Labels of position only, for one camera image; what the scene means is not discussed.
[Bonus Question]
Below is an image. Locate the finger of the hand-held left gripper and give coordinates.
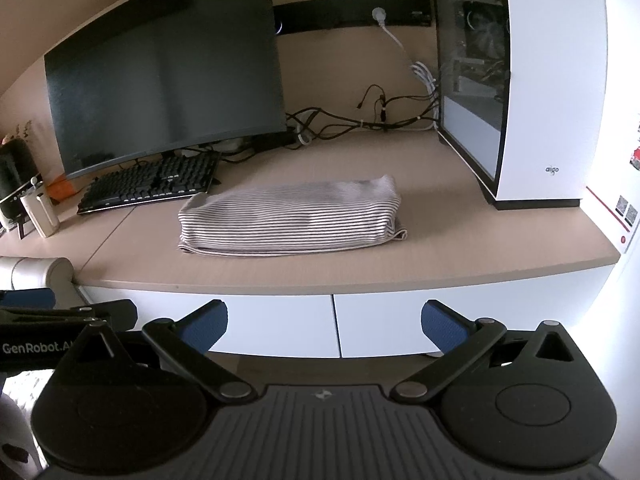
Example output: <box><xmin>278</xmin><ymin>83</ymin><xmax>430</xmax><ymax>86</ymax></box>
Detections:
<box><xmin>0</xmin><ymin>299</ymin><xmax>139</xmax><ymax>332</ymax></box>
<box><xmin>0</xmin><ymin>287</ymin><xmax>56</xmax><ymax>311</ymax></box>

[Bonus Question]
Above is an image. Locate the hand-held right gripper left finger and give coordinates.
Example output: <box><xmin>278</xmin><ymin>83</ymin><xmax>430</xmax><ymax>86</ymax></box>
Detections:
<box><xmin>55</xmin><ymin>299</ymin><xmax>253</xmax><ymax>404</ymax></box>

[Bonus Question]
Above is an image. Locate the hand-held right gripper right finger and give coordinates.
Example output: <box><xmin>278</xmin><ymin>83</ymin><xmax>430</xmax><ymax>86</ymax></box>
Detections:
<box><xmin>390</xmin><ymin>299</ymin><xmax>592</xmax><ymax>404</ymax></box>

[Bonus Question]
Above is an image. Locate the striped white shirt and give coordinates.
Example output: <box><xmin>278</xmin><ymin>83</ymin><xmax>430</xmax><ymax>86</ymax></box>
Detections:
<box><xmin>177</xmin><ymin>175</ymin><xmax>408</xmax><ymax>260</ymax></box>

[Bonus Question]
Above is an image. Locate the white cylindrical object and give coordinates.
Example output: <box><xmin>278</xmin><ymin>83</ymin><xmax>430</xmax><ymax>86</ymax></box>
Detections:
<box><xmin>0</xmin><ymin>256</ymin><xmax>77</xmax><ymax>307</ymax></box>

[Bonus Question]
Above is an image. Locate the white drawer front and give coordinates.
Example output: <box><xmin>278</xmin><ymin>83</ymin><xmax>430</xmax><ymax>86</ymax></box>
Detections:
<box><xmin>332</xmin><ymin>264</ymin><xmax>614</xmax><ymax>359</ymax></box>

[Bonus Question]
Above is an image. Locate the white bottle-shaped device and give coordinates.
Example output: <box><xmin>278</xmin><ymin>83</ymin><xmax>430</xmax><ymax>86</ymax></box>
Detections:
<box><xmin>20</xmin><ymin>176</ymin><xmax>61</xmax><ymax>239</ymax></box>

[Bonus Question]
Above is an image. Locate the orange box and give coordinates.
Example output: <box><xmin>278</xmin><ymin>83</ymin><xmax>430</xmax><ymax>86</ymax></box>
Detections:
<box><xmin>45</xmin><ymin>172</ymin><xmax>84</xmax><ymax>202</ymax></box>

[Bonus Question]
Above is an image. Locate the black speaker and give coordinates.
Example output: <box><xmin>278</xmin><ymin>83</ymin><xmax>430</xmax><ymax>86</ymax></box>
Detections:
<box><xmin>0</xmin><ymin>137</ymin><xmax>32</xmax><ymax>222</ymax></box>

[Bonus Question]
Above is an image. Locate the black keyboard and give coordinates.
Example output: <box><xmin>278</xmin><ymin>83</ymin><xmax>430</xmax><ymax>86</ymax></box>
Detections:
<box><xmin>76</xmin><ymin>151</ymin><xmax>222</xmax><ymax>216</ymax></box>

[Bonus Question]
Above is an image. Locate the black computer monitor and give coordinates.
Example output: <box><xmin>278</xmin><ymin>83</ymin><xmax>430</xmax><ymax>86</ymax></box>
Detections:
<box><xmin>44</xmin><ymin>0</ymin><xmax>296</xmax><ymax>181</ymax></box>

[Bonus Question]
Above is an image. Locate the white computer case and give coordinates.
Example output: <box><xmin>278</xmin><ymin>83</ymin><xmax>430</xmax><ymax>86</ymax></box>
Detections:
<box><xmin>431</xmin><ymin>0</ymin><xmax>609</xmax><ymax>212</ymax></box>

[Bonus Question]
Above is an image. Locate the black cable bundle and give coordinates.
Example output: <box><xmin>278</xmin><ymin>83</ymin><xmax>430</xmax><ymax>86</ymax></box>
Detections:
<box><xmin>285</xmin><ymin>84</ymin><xmax>441</xmax><ymax>149</ymax></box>

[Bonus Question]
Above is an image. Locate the white cable bundle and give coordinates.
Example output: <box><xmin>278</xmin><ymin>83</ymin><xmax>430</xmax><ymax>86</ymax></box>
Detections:
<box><xmin>410</xmin><ymin>60</ymin><xmax>443</xmax><ymax>123</ymax></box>

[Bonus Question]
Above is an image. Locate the white power plug cable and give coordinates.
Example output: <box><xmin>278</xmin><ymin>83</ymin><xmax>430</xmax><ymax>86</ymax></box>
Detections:
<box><xmin>371</xmin><ymin>6</ymin><xmax>420</xmax><ymax>67</ymax></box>

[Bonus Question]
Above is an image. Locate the black wall power strip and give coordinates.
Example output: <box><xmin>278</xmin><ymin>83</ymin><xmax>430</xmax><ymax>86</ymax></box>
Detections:
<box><xmin>274</xmin><ymin>0</ymin><xmax>433</xmax><ymax>36</ymax></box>

